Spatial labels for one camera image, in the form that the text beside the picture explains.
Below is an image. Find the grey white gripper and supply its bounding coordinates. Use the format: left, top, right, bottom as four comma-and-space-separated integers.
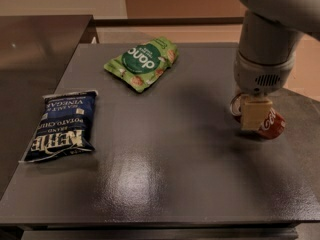
234, 53, 295, 131

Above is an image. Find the red Coca-Cola can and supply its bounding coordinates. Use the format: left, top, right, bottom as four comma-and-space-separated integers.
230, 93, 286, 140

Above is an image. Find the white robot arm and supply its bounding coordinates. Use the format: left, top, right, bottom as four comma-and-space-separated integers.
234, 0, 320, 131

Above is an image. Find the green snack pouch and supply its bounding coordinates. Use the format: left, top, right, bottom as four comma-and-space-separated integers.
104, 37, 179, 93

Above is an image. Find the blue Kettle chips bag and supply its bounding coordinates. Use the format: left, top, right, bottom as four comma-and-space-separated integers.
22, 90, 98, 163

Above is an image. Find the dark side cabinet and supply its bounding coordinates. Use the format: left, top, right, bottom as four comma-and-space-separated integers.
0, 15, 98, 197

